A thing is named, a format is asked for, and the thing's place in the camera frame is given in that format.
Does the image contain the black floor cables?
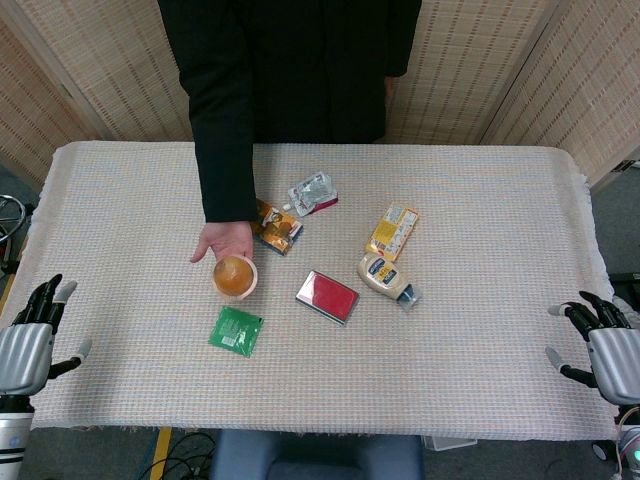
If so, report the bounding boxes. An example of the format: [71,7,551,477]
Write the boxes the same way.
[139,432,217,480]

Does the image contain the white woven tablecloth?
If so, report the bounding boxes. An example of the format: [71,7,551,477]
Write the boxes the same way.
[0,140,619,434]

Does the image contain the person's open bare hand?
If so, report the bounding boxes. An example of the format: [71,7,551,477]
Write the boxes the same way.
[189,219,256,264]

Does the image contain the black sleeved person forearm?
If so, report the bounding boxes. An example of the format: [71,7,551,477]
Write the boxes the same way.
[188,74,260,225]

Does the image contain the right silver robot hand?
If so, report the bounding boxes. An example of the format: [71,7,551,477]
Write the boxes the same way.
[545,290,640,406]

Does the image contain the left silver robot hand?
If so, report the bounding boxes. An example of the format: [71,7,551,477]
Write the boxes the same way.
[0,273,94,399]

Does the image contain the metal stool ring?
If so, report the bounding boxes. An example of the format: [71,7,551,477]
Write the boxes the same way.
[0,193,27,247]

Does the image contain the red flat box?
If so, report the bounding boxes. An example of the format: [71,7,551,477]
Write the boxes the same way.
[294,269,361,328]

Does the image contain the yellow snack package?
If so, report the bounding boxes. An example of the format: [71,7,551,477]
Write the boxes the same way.
[363,201,421,264]

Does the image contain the white box under table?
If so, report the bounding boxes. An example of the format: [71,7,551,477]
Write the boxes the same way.
[423,435,477,450]

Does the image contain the green foil sachet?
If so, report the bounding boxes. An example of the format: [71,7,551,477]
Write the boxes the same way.
[207,305,265,358]

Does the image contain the blue padded chair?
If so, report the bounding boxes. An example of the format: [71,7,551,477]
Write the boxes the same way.
[209,429,426,480]

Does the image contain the mayonnaise squeeze bottle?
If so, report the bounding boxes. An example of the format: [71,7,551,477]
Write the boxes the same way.
[356,252,423,313]

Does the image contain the person torso in black coat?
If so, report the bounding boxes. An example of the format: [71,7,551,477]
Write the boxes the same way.
[157,0,424,146]

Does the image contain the silver spout pouch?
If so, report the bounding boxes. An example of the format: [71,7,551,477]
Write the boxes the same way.
[282,170,340,218]

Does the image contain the black device beside table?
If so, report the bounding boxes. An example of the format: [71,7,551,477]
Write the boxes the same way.
[606,271,640,297]

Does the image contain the orange jelly cup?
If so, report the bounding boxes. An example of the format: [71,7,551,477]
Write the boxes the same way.
[212,253,259,300]

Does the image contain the orange foil snack packet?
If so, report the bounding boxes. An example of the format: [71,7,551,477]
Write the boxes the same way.
[251,198,305,257]

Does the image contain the bamboo folding screen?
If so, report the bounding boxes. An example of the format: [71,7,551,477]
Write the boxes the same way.
[0,0,640,190]

